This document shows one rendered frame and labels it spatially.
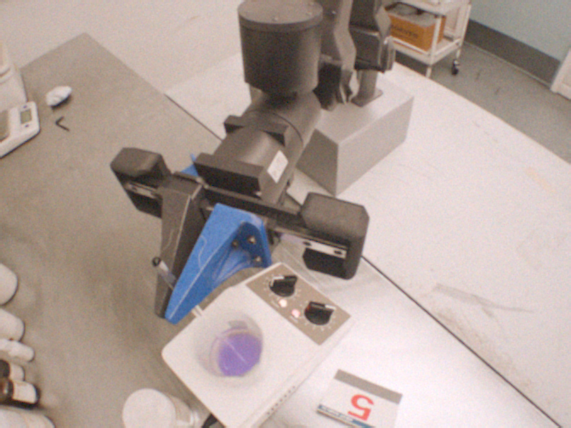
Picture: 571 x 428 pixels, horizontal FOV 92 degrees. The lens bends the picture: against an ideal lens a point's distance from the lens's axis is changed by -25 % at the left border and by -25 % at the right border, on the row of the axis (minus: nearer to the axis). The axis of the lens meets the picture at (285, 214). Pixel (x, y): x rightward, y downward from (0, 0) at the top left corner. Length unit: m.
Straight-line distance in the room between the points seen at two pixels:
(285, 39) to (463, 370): 0.43
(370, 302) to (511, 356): 0.22
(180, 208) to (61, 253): 0.48
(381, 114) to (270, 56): 0.34
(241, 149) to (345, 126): 0.29
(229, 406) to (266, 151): 0.25
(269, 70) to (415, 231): 0.38
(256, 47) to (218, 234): 0.12
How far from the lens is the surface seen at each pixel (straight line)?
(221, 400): 0.37
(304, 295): 0.44
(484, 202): 0.63
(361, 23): 0.48
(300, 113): 0.27
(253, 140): 0.24
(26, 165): 0.94
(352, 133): 0.50
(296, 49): 0.23
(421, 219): 0.57
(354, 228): 0.19
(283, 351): 0.37
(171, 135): 0.74
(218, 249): 0.20
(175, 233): 0.21
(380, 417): 0.43
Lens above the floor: 1.35
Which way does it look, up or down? 54 degrees down
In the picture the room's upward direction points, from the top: 7 degrees counter-clockwise
